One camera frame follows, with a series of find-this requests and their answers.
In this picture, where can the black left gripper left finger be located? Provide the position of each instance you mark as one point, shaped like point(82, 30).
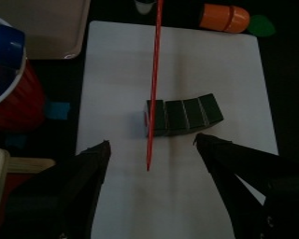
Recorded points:
point(60, 193)

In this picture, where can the cream wooden block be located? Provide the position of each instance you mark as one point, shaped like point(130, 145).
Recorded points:
point(3, 177)

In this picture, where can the red plastic cup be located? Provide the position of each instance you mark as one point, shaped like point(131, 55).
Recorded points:
point(15, 102)

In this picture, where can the white cutting board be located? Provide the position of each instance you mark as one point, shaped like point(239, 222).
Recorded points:
point(190, 77)

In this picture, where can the orange toy carrot piece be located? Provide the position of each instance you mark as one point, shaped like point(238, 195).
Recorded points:
point(223, 18)

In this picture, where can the beige plastic plate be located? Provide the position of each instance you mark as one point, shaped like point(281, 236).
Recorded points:
point(48, 25)

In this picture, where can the blue plastic piece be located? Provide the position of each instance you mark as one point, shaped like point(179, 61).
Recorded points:
point(8, 46)

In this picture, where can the dark green sushi roll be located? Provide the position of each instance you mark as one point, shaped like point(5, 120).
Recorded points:
point(185, 116)

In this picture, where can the white toy piece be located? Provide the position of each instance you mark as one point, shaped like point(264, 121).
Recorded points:
point(146, 6)

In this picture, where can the blue tape marker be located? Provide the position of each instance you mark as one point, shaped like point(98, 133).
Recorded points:
point(58, 110)

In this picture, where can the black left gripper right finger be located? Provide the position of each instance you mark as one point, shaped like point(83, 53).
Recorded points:
point(256, 180)

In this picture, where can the red toy knife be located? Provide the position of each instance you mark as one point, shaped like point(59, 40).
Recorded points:
point(155, 77)

